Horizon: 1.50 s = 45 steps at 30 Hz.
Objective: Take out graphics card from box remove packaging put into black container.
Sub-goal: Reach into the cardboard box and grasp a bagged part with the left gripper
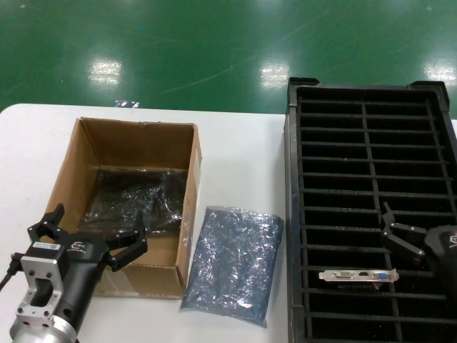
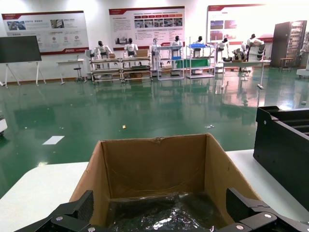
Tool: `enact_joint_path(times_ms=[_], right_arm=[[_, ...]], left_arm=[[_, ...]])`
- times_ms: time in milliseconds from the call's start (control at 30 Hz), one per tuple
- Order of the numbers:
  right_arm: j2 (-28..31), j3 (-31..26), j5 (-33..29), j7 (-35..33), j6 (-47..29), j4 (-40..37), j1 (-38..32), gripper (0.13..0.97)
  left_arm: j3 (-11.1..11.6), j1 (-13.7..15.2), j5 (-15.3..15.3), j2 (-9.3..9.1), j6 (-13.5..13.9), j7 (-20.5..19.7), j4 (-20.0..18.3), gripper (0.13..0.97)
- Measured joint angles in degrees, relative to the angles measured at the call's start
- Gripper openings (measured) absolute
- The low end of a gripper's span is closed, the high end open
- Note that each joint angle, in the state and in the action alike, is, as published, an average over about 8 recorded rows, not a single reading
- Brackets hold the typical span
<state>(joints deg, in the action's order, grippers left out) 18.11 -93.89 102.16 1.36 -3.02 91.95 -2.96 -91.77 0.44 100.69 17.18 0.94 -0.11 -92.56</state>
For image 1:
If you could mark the black slotted plastic container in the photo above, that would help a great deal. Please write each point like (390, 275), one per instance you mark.
(392, 143)

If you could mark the graphics card with silver bracket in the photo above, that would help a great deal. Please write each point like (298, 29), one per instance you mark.
(357, 275)

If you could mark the shiny floor scrap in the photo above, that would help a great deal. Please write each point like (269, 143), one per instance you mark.
(126, 104)

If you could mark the empty blue-grey antistatic bag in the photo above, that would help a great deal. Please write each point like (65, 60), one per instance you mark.
(232, 264)

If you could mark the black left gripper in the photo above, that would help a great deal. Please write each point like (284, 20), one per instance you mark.
(84, 271)

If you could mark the brown cardboard box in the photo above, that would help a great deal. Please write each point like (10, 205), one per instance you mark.
(143, 143)

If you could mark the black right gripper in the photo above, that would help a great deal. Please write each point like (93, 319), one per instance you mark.
(444, 250)

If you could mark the dark antistatic bag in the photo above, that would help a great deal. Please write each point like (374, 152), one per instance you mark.
(135, 196)

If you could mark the left wrist bracket with motor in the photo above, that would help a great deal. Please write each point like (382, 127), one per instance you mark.
(39, 271)

